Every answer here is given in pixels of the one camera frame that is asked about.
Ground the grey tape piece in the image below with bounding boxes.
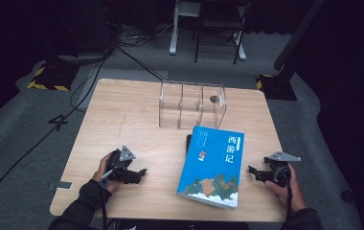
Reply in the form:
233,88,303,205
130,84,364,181
48,180,73,192

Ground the yellow black striped base plate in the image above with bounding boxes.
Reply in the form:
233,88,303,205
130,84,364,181
26,61,80,92
256,74,298,102

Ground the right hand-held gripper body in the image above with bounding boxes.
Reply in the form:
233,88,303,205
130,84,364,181
263,150,302,188

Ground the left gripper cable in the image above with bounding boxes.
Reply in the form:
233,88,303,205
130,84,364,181
98,169,114,230

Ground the blue book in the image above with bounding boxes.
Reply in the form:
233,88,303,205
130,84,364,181
176,125,245,210

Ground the black folding chair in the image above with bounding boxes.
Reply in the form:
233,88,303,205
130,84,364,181
193,0,251,65

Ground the long black floor cable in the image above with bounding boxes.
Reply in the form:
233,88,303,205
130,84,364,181
0,47,117,224

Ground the black slanted pole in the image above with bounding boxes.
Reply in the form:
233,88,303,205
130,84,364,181
273,0,327,72

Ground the clear acrylic book rack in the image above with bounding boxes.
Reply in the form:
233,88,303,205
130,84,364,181
158,80,228,130

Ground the white desk frame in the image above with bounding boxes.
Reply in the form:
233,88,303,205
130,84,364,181
169,0,247,61

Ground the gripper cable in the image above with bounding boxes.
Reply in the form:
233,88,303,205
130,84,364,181
98,169,114,230
279,167,294,230

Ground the bundle of cables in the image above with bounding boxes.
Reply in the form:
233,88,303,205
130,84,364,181
117,22,174,49

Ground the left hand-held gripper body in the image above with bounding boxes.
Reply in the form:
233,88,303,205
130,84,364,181
105,145,137,184

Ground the person's right hand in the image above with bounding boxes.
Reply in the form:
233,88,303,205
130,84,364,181
264,162,308,216

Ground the person's left hand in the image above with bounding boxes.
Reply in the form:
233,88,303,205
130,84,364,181
92,152,121,195

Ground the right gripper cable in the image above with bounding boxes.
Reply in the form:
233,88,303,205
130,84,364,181
279,167,294,230

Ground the thin black floor cable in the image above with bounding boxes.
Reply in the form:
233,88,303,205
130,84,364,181
116,45,168,81

